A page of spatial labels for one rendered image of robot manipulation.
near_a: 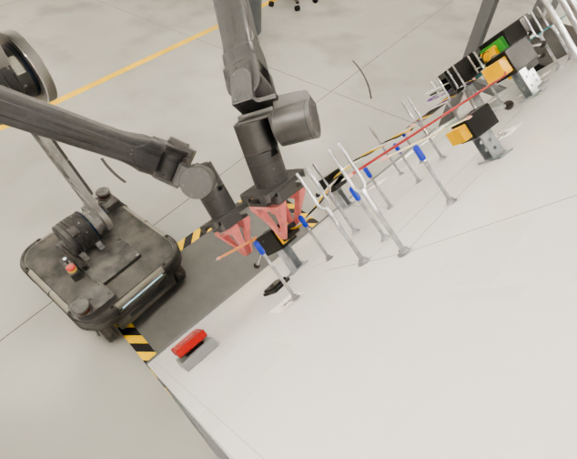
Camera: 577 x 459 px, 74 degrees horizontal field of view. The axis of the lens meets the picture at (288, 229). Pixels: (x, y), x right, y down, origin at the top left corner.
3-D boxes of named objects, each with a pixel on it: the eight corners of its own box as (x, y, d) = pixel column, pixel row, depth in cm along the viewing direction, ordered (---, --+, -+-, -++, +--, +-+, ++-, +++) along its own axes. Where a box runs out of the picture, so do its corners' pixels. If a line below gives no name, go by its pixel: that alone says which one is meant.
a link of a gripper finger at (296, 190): (318, 223, 67) (302, 174, 63) (294, 244, 63) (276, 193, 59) (288, 221, 72) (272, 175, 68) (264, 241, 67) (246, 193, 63)
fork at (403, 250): (405, 257, 41) (331, 147, 40) (394, 259, 43) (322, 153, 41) (416, 246, 42) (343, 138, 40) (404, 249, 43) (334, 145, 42)
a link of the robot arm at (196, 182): (171, 136, 75) (155, 175, 77) (156, 134, 64) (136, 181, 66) (227, 162, 77) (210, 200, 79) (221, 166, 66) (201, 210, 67)
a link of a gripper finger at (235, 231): (271, 241, 80) (249, 202, 78) (248, 260, 76) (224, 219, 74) (252, 245, 85) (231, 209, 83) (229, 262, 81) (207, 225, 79)
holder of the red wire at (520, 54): (574, 66, 76) (547, 19, 75) (533, 99, 73) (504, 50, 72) (551, 77, 81) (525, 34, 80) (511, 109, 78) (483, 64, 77)
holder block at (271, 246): (280, 245, 73) (268, 228, 73) (297, 237, 69) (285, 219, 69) (267, 257, 71) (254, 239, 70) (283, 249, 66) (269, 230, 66)
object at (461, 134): (473, 136, 52) (465, 123, 51) (465, 141, 51) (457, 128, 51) (460, 141, 54) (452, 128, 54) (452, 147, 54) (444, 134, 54)
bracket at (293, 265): (300, 263, 73) (286, 242, 72) (308, 260, 71) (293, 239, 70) (286, 277, 70) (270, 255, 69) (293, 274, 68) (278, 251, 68)
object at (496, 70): (513, 69, 72) (504, 56, 72) (506, 75, 72) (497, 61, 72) (495, 79, 77) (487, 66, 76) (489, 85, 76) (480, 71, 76)
